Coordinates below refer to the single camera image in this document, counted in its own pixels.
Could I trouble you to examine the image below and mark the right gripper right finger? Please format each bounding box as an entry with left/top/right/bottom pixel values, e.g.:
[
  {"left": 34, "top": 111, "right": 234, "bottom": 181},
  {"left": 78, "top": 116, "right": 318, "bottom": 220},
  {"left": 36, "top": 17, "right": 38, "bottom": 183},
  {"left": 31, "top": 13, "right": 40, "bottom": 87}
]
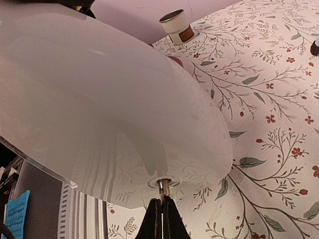
[{"left": 162, "top": 196, "right": 190, "bottom": 239}]

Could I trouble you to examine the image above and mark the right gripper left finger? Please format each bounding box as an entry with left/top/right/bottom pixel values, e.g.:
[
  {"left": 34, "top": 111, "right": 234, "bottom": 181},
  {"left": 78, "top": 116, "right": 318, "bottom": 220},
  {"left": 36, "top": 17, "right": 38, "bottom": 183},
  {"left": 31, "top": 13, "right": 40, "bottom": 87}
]
[{"left": 135, "top": 199, "right": 162, "bottom": 239}]

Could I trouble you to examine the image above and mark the white wedge block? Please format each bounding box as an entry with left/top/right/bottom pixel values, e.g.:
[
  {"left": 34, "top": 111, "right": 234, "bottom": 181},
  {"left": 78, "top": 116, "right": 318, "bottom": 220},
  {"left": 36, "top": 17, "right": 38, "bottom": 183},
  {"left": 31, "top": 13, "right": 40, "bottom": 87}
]
[{"left": 0, "top": 0, "right": 233, "bottom": 209}]

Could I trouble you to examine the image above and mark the light blue music stand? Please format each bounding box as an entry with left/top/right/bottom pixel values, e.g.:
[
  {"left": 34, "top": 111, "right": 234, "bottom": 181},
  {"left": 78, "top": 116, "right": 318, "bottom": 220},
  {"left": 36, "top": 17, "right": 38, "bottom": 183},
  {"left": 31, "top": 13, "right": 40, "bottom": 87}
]
[{"left": 310, "top": 35, "right": 319, "bottom": 56}]

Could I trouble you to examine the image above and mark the blue sheet music page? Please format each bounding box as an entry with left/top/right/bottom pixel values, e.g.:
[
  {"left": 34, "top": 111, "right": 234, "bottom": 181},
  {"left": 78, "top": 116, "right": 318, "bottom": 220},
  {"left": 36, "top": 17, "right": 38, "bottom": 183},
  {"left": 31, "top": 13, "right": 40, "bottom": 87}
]
[{"left": 4, "top": 190, "right": 30, "bottom": 239}]

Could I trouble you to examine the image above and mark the pink plate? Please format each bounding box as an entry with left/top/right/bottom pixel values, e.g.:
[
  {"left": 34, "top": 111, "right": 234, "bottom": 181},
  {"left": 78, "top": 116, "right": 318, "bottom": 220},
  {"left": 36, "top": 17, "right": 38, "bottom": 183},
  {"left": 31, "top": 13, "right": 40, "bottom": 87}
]
[{"left": 152, "top": 51, "right": 191, "bottom": 74}]

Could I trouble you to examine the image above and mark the small paper cup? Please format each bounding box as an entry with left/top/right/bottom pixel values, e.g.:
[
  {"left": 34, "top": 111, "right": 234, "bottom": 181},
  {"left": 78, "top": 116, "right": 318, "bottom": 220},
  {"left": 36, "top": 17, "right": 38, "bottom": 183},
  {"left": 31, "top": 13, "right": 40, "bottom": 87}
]
[{"left": 159, "top": 9, "right": 194, "bottom": 45}]

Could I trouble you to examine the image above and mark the aluminium front rail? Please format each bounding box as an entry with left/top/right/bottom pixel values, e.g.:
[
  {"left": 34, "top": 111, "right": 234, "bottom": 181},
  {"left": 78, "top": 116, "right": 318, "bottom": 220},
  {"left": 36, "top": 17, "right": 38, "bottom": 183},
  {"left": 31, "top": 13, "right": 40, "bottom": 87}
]
[{"left": 57, "top": 183, "right": 108, "bottom": 239}]

